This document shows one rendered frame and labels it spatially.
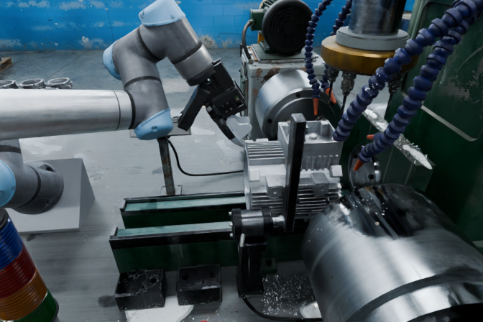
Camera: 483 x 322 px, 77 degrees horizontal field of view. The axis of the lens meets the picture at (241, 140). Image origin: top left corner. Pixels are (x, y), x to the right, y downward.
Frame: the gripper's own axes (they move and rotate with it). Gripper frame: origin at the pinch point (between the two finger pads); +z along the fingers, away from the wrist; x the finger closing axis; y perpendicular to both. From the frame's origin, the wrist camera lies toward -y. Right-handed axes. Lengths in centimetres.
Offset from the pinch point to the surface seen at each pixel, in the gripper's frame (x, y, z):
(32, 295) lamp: -37.2, -25.5, -16.1
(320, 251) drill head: -33.4, 8.4, 4.7
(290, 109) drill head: 14.6, 15.1, 6.8
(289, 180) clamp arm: -20.9, 8.5, 0.1
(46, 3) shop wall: 558, -266, -124
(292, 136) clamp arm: -20.6, 13.0, -7.7
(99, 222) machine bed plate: 6, -50, 4
